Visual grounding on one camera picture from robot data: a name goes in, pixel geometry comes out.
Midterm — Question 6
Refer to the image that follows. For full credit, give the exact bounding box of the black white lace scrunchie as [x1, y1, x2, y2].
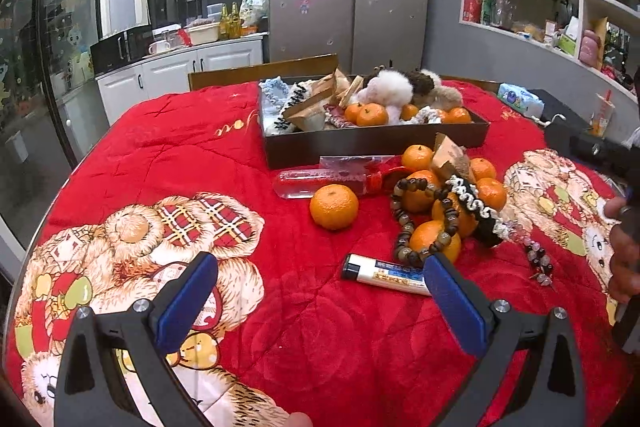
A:
[446, 174, 510, 247]

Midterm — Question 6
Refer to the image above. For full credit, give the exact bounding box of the mandarin in tray middle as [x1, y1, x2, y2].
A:
[356, 103, 388, 127]

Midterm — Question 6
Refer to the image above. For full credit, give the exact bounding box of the clear plastic tube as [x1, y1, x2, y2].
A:
[272, 167, 409, 199]

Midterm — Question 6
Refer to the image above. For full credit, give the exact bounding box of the white fluffy pompom plush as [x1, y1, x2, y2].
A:
[352, 69, 413, 124]

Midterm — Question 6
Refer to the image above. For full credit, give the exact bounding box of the dark brown cardboard tray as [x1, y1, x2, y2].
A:
[257, 82, 489, 170]

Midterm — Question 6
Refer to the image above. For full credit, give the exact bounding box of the red printed blanket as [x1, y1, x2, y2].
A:
[6, 83, 639, 426]

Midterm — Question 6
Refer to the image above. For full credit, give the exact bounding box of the mandarin in tray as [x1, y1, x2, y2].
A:
[356, 103, 388, 127]
[442, 107, 473, 124]

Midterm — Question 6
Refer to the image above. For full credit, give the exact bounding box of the orange mandarin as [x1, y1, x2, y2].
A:
[309, 184, 359, 231]

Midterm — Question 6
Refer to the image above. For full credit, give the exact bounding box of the blue tissue pack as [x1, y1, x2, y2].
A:
[497, 83, 544, 118]

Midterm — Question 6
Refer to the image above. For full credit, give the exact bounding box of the pink crystal bead bracelet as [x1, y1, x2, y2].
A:
[504, 221, 557, 291]

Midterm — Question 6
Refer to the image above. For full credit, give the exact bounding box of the wooden chair back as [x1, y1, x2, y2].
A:
[188, 54, 338, 91]

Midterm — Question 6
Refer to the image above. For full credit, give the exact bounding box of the mandarin beside capybara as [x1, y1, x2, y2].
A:
[476, 178, 506, 211]

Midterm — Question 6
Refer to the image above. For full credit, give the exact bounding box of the black microwave oven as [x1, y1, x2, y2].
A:
[90, 25, 154, 76]

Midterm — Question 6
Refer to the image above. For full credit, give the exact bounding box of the operator hand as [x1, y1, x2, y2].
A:
[608, 225, 640, 303]

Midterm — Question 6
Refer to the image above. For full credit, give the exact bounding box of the kraft paper pyramid pack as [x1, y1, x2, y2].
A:
[431, 133, 475, 183]

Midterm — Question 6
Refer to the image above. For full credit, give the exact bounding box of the white kitchen cabinet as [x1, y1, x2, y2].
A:
[96, 32, 268, 124]

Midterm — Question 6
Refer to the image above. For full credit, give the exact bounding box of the dark brown fuzzy scrunchie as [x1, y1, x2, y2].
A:
[405, 70, 436, 98]

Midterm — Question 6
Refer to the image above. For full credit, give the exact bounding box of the mandarin in tray right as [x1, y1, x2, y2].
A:
[442, 107, 473, 124]

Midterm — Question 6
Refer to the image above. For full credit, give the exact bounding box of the wooden bead bracelet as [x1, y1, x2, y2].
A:
[390, 175, 461, 269]

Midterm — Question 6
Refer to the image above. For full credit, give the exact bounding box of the white lighter tube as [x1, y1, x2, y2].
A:
[341, 254, 431, 296]

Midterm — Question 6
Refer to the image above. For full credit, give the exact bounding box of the black glass sliding door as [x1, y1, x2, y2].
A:
[1, 0, 108, 247]

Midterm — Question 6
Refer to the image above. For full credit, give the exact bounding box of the cream fluffy plush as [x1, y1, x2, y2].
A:
[421, 69, 463, 112]

